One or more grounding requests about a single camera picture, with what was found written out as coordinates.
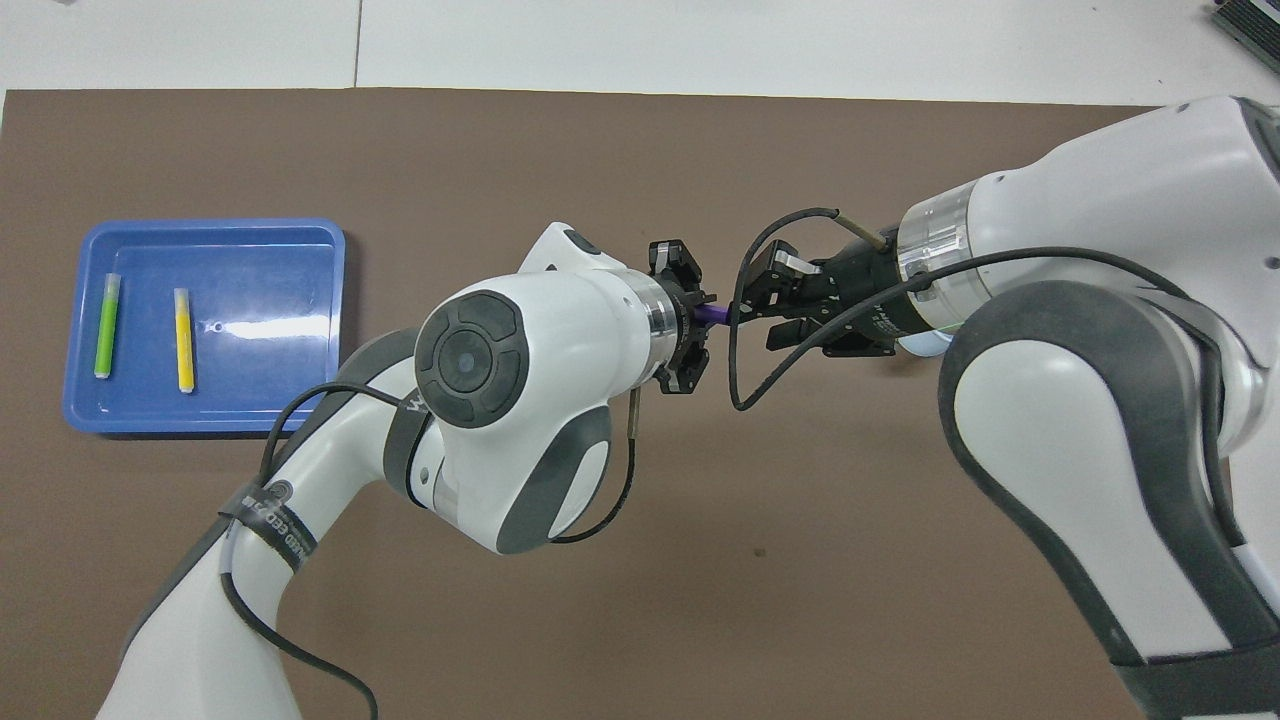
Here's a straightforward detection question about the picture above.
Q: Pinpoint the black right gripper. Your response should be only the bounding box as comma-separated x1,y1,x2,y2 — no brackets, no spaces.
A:
738,232,926,359

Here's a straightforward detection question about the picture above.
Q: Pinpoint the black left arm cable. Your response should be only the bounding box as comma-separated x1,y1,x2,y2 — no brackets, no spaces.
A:
218,385,638,720

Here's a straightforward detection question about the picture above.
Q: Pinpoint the blue plastic tray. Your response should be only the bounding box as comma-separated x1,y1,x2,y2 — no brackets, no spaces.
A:
62,218,347,436

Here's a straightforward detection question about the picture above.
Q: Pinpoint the grey ribbed device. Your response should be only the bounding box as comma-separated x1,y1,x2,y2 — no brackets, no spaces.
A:
1208,0,1280,73

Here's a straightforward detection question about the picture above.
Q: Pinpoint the brown table mat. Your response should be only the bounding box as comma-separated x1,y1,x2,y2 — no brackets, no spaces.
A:
0,88,1259,720

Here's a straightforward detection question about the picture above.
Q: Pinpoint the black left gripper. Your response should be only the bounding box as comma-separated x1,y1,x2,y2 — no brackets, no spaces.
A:
648,238,713,397

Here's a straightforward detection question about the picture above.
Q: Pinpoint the yellow pen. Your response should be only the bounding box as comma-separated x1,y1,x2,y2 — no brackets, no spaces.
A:
173,288,196,394

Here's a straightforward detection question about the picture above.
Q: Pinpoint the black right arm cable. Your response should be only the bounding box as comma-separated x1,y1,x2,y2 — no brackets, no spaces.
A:
728,208,1241,546

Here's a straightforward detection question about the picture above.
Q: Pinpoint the green pen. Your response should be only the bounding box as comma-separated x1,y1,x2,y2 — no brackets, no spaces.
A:
94,272,121,379

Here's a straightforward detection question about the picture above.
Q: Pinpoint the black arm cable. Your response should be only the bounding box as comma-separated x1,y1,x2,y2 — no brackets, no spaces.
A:
218,385,638,720
728,208,1241,546

